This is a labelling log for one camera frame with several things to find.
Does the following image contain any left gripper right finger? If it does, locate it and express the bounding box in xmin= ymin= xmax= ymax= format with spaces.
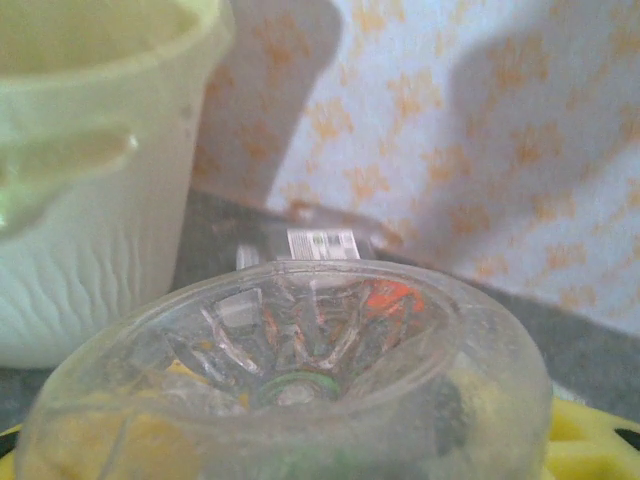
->
xmin=542 ymin=399 xmax=640 ymax=480

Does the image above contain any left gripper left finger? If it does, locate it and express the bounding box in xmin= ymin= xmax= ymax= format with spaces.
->
xmin=0 ymin=423 xmax=25 ymax=459

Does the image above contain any clear bottle white label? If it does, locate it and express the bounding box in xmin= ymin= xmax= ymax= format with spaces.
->
xmin=234 ymin=199 xmax=404 ymax=274

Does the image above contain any green label clear bottle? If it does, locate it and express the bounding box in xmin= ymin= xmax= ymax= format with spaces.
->
xmin=14 ymin=258 xmax=555 ymax=480

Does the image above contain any cream plastic waste bin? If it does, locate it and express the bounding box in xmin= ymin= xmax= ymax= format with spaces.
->
xmin=0 ymin=0 xmax=236 ymax=370

